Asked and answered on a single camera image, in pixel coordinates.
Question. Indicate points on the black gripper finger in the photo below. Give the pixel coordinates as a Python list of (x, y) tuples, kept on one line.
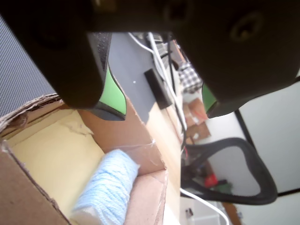
[(234, 51)]

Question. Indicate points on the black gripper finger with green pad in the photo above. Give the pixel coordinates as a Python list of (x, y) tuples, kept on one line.
[(63, 58)]

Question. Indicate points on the light blue yarn-wrapped block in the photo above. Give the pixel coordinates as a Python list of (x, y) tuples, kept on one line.
[(107, 185)]

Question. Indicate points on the black rectangular block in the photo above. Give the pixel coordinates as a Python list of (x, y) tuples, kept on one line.
[(157, 89)]

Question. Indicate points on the yellow paper box liner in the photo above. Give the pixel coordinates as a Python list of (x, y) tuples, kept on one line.
[(54, 150)]

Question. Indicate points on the open brown cardboard box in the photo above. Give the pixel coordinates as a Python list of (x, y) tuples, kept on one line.
[(145, 192)]

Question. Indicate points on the black white checkered cloth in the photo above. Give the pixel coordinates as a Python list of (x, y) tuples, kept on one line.
[(189, 77)]

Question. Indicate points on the small brown cardboard carton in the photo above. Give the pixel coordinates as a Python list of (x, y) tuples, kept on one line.
[(195, 122)]

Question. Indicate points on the black mesh office chair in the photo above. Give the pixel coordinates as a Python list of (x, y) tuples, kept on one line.
[(262, 168)]

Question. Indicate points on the red plastic item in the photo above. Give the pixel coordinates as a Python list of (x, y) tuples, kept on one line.
[(211, 180)]

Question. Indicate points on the white panel black frame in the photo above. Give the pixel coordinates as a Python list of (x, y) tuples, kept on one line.
[(276, 131)]

